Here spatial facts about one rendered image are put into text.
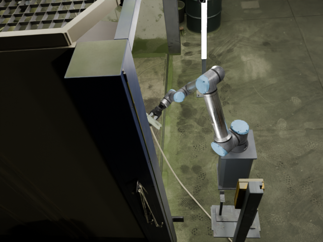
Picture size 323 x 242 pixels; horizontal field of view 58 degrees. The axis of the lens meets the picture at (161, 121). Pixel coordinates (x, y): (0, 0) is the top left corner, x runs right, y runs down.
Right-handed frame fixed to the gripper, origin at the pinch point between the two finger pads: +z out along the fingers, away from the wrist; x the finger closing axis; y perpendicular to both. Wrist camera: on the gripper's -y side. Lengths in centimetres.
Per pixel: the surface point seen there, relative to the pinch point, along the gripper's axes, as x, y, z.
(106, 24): 61, -61, -26
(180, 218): -72, -7, 49
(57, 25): 204, 101, -49
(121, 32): -3, -163, 15
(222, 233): -97, -40, 39
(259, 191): -80, -122, 20
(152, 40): 97, 124, -124
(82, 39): 61, -69, -3
